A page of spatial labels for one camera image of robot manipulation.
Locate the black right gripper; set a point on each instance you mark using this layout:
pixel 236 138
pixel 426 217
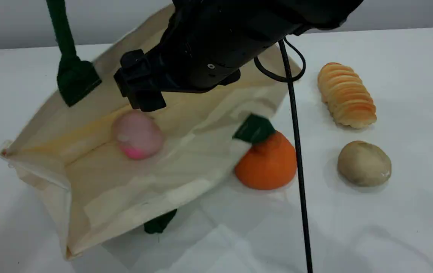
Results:
pixel 144 76

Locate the pink peach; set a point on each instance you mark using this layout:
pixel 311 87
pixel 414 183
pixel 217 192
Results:
pixel 138 136

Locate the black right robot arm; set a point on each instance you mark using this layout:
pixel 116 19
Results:
pixel 239 30

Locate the orange pumpkin toy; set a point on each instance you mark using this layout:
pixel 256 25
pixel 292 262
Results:
pixel 271 170

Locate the ridged golden bread loaf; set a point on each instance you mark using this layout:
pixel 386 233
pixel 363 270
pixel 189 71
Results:
pixel 347 96

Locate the brown potato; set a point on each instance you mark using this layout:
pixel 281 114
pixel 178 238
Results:
pixel 364 163

